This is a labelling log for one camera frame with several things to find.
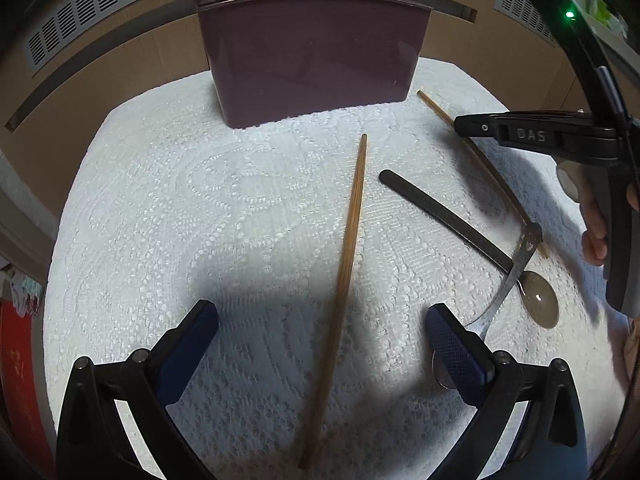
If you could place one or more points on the metal shovel-handle spoon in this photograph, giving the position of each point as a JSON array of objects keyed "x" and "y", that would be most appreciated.
[{"x": 530, "y": 241}]

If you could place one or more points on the black-handled translucent spoon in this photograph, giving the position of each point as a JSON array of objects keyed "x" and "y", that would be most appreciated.
[{"x": 538, "y": 296}]

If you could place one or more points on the purple plastic utensil caddy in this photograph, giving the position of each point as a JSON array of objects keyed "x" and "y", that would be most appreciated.
[{"x": 275, "y": 59}]

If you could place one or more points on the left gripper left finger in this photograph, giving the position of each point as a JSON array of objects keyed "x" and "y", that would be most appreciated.
[{"x": 92, "y": 442}]

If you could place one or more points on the wooden chopstick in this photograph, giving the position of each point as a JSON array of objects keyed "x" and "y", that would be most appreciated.
[
  {"x": 482, "y": 160},
  {"x": 333, "y": 340}
]

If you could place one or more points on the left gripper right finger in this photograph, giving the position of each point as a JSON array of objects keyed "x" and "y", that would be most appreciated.
[{"x": 551, "y": 439}]

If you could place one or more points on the person's right hand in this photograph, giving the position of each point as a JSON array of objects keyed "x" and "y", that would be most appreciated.
[{"x": 577, "y": 187}]

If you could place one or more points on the white lace table mat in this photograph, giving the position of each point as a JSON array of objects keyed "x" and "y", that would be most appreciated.
[{"x": 171, "y": 206}]

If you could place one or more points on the red box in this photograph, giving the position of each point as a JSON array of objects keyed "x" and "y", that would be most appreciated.
[{"x": 19, "y": 389}]

